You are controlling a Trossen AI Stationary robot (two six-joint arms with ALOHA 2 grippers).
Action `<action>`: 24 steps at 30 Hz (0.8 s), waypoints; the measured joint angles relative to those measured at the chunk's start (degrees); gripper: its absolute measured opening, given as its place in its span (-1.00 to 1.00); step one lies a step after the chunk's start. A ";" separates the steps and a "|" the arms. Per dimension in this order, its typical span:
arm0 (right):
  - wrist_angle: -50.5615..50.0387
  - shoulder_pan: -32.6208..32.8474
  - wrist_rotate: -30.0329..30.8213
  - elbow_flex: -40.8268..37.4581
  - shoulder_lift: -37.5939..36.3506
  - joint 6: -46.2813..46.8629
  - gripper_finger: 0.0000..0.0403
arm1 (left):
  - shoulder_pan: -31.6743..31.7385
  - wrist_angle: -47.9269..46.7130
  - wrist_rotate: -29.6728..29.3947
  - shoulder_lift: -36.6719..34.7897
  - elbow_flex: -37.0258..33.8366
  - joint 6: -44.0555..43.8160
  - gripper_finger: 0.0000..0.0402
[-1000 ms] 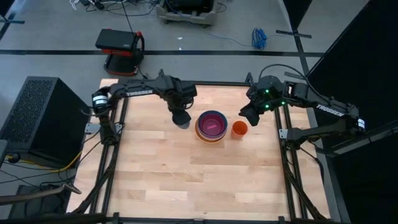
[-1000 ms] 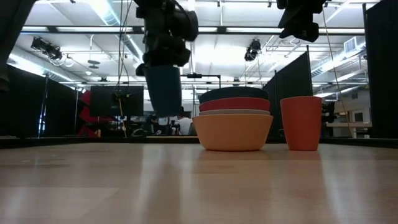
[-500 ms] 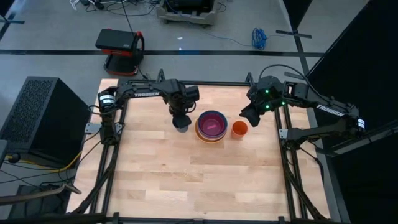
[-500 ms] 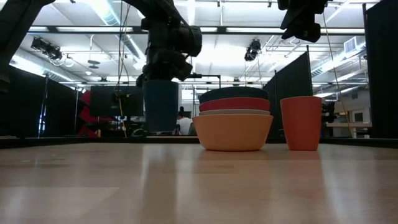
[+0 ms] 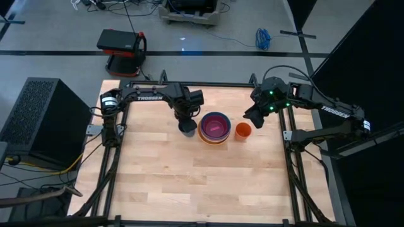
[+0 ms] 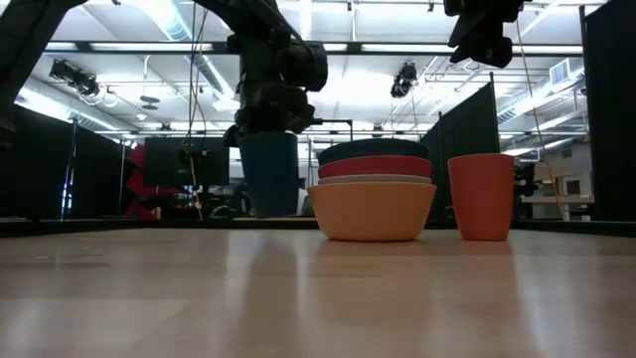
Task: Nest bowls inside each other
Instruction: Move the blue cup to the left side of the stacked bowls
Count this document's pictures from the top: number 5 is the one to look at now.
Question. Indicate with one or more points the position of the black panel base foot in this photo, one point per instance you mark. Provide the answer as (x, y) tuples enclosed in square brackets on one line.
[(296, 34)]

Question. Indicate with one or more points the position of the blue bowl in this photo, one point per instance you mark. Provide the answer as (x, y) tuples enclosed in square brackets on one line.
[(215, 113)]

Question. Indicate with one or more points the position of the black power adapter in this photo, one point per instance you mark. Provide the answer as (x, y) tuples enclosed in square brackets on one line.
[(100, 5)]

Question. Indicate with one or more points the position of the magenta bowl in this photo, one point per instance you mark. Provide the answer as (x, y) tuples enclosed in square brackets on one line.
[(216, 126)]

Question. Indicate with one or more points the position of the black partition panel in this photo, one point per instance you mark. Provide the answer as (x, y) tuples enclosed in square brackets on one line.
[(300, 11)]

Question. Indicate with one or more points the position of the grey frame brace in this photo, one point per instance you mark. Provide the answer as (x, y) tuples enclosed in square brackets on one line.
[(253, 80), (163, 79)]

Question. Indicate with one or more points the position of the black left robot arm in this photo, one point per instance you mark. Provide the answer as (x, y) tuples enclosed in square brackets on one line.
[(148, 94)]

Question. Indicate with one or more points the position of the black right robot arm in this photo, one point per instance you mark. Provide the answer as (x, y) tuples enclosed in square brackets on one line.
[(334, 112)]

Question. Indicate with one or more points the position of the brown angled bar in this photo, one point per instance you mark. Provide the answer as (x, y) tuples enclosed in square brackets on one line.
[(38, 197)]

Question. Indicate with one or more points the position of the black mesh computer case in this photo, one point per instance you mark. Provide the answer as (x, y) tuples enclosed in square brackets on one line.
[(47, 126)]

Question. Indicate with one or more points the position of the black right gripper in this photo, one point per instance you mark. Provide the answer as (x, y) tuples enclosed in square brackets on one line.
[(261, 108)]

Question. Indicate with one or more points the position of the silver mounting bracket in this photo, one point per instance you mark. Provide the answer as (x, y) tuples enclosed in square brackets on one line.
[(287, 135), (93, 130)]

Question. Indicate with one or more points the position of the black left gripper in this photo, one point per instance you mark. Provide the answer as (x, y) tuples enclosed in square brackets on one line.
[(187, 112)]

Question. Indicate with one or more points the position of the red black tool cart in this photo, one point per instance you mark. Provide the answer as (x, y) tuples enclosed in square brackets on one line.
[(116, 39)]

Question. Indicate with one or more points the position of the grey metal frame strut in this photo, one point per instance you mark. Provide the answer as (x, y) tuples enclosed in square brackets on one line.
[(366, 145)]

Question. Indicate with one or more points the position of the stack of coloured bowls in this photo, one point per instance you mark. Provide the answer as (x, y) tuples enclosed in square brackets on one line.
[(214, 145)]

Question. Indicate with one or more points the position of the black enclosure curtain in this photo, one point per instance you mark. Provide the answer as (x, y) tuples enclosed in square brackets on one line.
[(372, 63)]

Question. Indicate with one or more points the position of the beige equipment cart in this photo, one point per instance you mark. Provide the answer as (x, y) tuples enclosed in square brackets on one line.
[(189, 17)]

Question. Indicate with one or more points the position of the orange cup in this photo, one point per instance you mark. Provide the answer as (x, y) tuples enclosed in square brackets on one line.
[(243, 130)]

